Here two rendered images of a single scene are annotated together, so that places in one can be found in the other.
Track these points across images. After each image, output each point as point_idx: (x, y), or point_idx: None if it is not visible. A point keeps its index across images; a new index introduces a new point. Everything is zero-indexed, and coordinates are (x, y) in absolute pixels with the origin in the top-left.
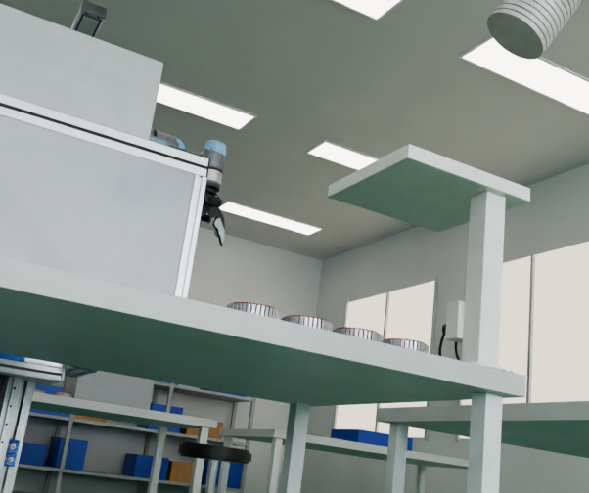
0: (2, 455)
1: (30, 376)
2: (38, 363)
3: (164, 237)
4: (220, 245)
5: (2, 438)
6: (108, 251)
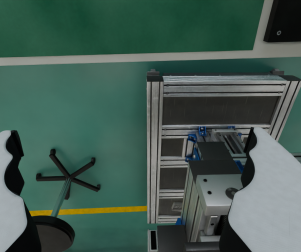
0: (218, 140)
1: (242, 153)
2: (243, 162)
3: None
4: (20, 140)
5: (225, 144)
6: None
